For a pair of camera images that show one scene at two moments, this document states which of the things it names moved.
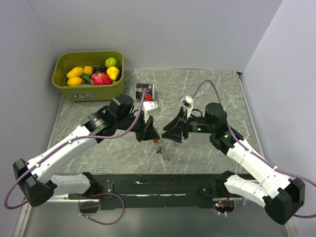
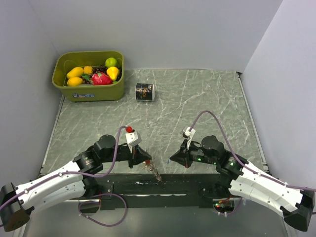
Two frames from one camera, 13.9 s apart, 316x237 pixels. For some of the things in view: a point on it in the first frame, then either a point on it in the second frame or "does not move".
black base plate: [154, 191] does not move
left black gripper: [149, 133] → [137, 156]
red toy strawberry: [101, 79] does not move
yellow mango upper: [75, 72] does not move
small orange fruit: [88, 69] does not move
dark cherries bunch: [101, 68] does not move
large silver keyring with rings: [161, 149] → [152, 168]
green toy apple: [110, 61] does not move
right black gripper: [175, 134] → [182, 156]
